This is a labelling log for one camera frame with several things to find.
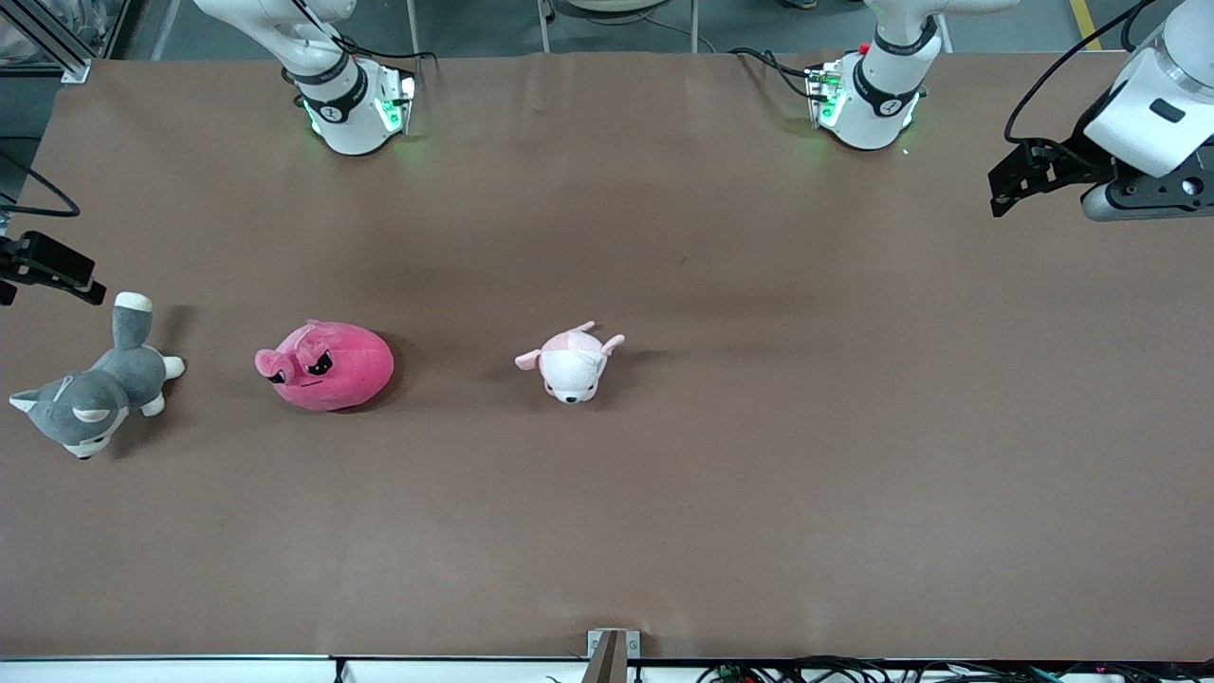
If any white table edge board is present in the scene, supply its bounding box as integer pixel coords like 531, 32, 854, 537
0, 655, 1214, 683

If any black right arm base cable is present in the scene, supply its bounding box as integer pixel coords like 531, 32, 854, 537
281, 0, 437, 67

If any pink round plush toy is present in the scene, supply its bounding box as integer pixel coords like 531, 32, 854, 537
253, 320, 395, 414

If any aluminium frame profile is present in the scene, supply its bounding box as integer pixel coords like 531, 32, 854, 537
0, 0, 93, 84

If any white stool with thin legs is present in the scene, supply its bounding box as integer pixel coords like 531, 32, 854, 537
536, 0, 701, 54

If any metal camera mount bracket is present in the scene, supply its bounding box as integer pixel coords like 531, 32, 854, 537
586, 628, 642, 683

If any black cable bundle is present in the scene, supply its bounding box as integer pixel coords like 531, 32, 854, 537
695, 655, 1214, 683

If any grey white husky plush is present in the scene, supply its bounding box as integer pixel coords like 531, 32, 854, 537
9, 291, 187, 461

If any large table cover sheet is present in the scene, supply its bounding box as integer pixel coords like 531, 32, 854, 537
0, 49, 1214, 662

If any white pink plush dog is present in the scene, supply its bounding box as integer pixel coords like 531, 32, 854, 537
514, 321, 627, 405

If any black left arm base cable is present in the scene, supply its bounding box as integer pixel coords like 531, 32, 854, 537
728, 46, 819, 103

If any black arm base cable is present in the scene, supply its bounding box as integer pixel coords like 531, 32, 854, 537
728, 46, 819, 103
281, 0, 437, 67

